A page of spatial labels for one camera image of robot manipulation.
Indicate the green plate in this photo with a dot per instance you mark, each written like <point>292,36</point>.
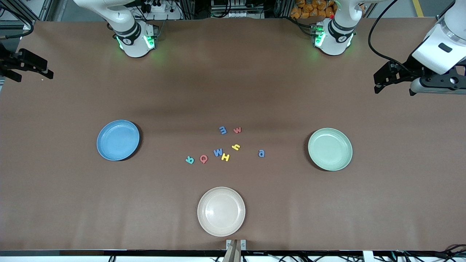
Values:
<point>330,149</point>

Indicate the blue plate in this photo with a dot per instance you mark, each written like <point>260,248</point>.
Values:
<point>118,140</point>

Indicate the blue foam capital W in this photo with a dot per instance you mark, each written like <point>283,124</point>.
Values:
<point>217,153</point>

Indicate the red foam letter w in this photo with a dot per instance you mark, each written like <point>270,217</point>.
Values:
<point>237,130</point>

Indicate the yellow foam capital H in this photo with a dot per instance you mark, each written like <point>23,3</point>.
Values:
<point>225,157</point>

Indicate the aluminium frame post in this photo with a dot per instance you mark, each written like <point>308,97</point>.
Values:
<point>22,16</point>

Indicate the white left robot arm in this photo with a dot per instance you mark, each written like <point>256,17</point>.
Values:
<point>333,45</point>

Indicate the white edge tag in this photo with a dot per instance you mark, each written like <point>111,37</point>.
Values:
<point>367,256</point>

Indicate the orange bags pile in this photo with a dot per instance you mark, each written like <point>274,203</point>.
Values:
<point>309,9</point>

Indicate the blue foam letter m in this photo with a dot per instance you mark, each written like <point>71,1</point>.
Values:
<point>222,130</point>

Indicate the brown table mat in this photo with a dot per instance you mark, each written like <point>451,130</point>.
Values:
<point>54,200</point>

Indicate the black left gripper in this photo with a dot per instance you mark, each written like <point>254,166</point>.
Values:
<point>406,69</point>

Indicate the metal table edge bracket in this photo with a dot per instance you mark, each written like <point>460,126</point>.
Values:
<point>243,244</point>

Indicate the white electronics box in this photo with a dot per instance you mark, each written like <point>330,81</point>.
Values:
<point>236,14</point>

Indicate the yellow foam letter h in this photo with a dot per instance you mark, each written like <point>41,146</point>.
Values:
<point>236,147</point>

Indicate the beige plate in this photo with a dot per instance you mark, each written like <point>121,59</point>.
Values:
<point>221,211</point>

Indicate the tan wooden stick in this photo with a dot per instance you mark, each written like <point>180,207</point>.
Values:
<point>233,254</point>

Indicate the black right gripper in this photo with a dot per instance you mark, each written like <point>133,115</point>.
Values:
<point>11,62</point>

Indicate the white power strip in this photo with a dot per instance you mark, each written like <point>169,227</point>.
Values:
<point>156,7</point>

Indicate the red foam capital Q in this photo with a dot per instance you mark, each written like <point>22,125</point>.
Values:
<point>201,159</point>

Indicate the teal foam capital R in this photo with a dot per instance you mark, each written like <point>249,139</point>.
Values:
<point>189,160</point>

